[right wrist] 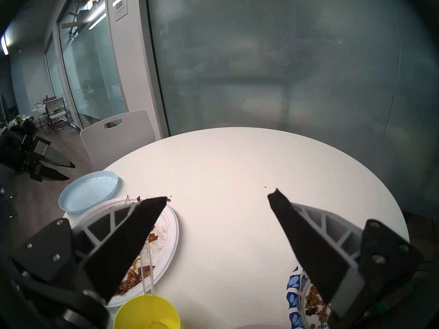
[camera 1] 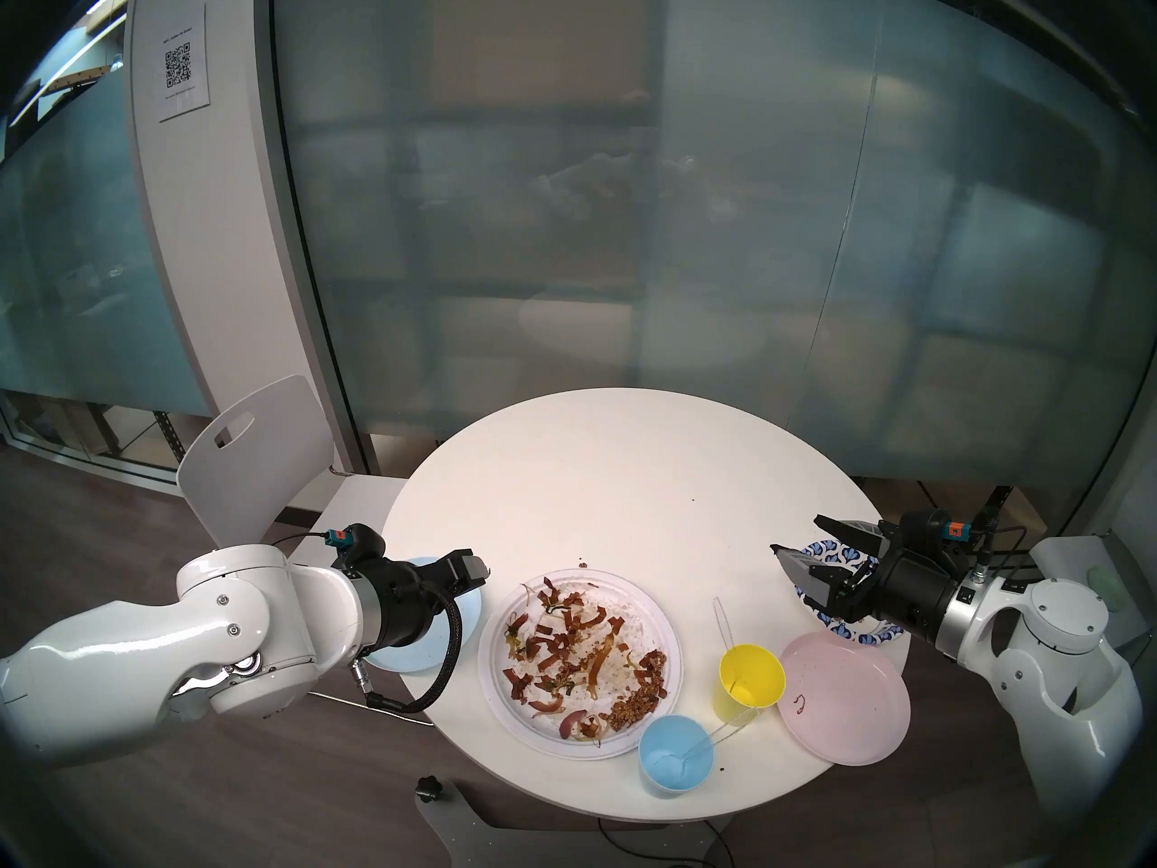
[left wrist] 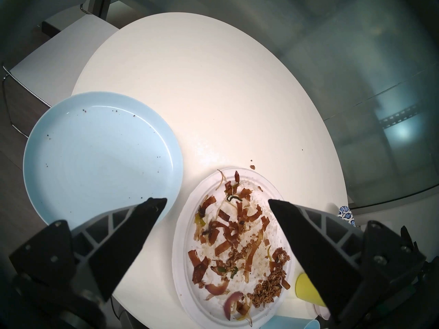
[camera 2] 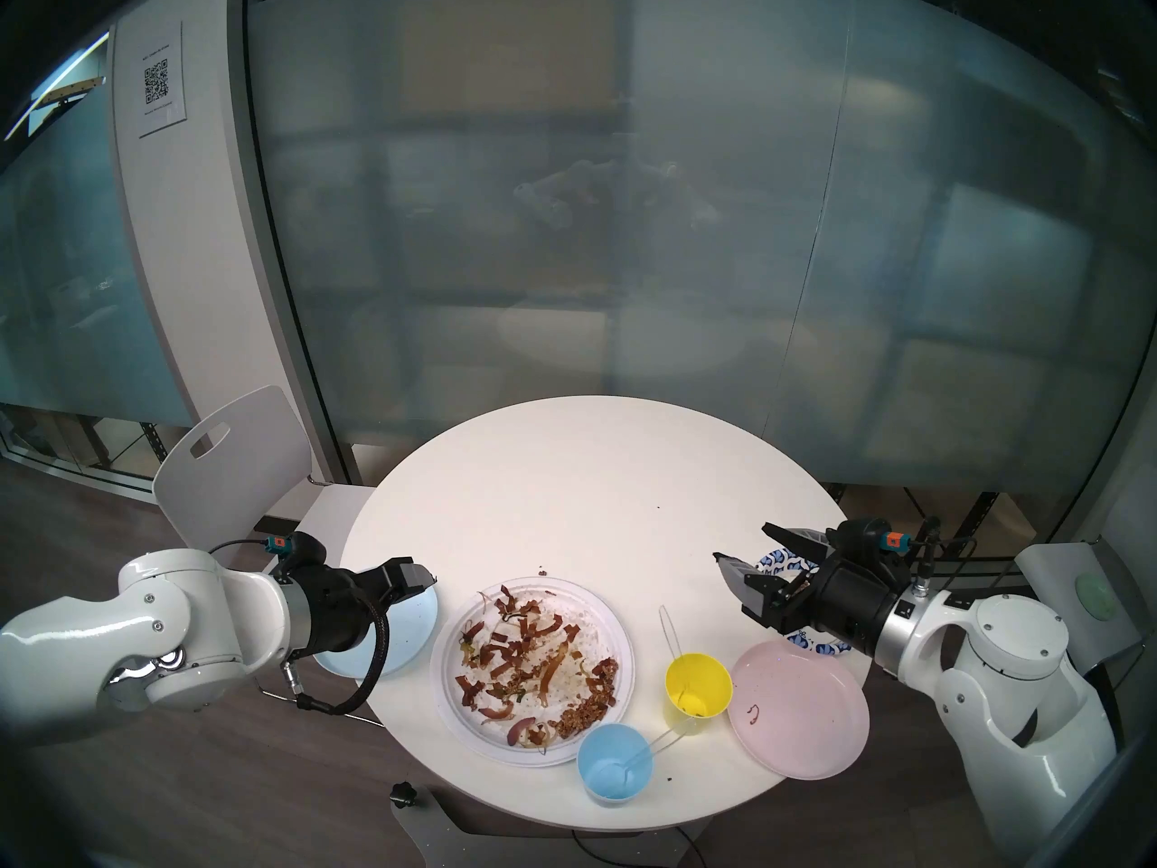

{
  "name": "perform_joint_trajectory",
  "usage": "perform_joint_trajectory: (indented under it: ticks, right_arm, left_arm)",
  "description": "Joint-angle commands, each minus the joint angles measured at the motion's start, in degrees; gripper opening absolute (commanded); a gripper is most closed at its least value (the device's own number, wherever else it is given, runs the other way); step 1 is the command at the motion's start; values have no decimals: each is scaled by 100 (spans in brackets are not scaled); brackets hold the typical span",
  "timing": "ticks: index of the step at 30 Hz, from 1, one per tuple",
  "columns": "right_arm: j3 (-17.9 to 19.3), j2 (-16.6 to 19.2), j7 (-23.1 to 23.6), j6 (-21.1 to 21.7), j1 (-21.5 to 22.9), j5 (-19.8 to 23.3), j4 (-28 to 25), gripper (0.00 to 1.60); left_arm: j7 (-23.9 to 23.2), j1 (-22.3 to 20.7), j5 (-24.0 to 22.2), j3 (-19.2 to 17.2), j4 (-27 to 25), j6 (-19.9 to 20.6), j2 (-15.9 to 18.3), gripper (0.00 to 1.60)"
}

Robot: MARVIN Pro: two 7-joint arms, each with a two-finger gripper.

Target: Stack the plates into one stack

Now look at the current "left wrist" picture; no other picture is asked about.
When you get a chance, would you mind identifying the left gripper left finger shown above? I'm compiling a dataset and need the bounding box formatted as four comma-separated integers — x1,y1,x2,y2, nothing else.
9,197,168,301

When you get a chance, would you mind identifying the yellow plastic cup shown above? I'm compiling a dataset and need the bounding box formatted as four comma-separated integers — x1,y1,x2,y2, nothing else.
296,273,327,307

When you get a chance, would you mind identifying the white chair with handle hole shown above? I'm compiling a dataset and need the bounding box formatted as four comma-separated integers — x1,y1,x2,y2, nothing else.
2,3,120,139

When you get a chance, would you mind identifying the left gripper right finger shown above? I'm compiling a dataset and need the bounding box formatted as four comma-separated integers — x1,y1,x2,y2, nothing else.
268,199,426,325

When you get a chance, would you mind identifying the perforated metal shelf bracket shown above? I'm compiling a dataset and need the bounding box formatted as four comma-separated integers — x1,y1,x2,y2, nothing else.
380,104,421,128

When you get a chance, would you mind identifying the brown food scraps heap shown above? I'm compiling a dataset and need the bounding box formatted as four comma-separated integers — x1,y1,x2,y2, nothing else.
188,170,292,327

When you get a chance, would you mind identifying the blue patterned paper bowl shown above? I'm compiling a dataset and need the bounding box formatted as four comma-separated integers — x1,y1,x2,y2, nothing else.
338,206,356,227

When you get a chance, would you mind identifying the light blue plate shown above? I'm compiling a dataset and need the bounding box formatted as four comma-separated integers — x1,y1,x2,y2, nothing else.
23,91,184,227

